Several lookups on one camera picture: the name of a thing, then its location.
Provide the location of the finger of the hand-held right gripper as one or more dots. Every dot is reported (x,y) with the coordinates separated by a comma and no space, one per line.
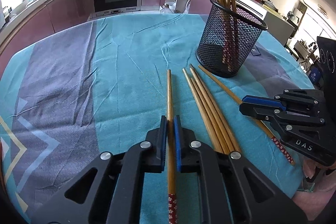
(262,101)
(257,110)

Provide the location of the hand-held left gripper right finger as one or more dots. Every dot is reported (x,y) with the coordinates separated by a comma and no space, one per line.
(177,145)

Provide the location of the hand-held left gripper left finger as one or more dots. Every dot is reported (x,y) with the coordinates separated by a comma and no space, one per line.
(164,140)

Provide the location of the three chopsticks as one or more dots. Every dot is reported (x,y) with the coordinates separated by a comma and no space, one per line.
(207,95)

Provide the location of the black mesh holder cup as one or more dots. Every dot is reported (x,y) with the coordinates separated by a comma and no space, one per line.
(207,56)

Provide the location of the person's right forearm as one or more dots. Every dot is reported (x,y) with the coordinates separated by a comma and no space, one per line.
(315,200)

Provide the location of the person's right hand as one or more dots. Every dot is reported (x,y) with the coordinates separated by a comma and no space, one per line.
(311,170)

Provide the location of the blue patterned tablecloth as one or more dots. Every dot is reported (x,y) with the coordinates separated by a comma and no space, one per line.
(118,69)

